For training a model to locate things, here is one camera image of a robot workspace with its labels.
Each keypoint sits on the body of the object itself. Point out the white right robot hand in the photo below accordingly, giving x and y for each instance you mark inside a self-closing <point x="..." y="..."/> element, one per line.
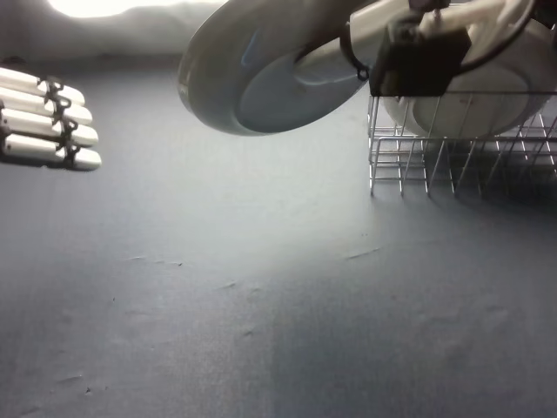
<point x="413" y="65"/>

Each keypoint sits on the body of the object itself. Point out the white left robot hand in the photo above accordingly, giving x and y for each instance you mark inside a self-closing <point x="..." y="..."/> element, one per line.
<point x="26" y="117"/>

